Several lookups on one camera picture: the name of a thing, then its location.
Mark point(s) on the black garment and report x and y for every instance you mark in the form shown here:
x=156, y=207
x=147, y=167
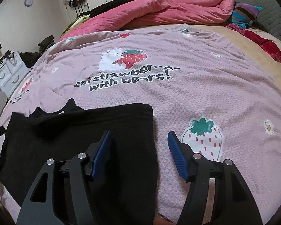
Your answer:
x=112, y=5

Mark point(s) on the pink quilt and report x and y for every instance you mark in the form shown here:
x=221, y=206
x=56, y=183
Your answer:
x=166, y=9

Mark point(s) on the round wall clock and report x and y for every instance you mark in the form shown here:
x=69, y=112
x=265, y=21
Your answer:
x=28, y=2

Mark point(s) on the red blanket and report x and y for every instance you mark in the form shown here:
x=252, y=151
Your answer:
x=267, y=44

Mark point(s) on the pink strawberry print bedsheet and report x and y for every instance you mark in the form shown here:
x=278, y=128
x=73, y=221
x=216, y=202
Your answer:
x=178, y=93

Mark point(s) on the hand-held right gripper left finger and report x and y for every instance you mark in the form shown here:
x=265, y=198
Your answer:
x=100, y=155

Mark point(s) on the green blanket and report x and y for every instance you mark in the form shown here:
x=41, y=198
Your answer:
x=76, y=22

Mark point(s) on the grey quilted headboard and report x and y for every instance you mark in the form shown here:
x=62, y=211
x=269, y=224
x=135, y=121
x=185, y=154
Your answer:
x=271, y=16

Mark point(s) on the striped pillow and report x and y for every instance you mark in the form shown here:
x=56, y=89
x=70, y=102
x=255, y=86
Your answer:
x=244, y=14

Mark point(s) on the black sweater with orange cuffs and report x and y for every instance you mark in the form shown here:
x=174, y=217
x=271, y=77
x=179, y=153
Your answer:
x=60, y=133

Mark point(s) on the pile of dark clothes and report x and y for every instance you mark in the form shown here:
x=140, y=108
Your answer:
x=45, y=43

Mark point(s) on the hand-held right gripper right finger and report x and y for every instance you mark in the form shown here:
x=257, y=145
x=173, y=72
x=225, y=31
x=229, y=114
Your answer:
x=178, y=157

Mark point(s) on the white drawer cabinet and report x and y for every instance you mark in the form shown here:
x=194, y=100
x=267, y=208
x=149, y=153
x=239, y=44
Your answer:
x=7, y=75

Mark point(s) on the tan bedsheet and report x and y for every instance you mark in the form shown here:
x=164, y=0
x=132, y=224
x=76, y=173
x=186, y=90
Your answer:
x=248, y=51

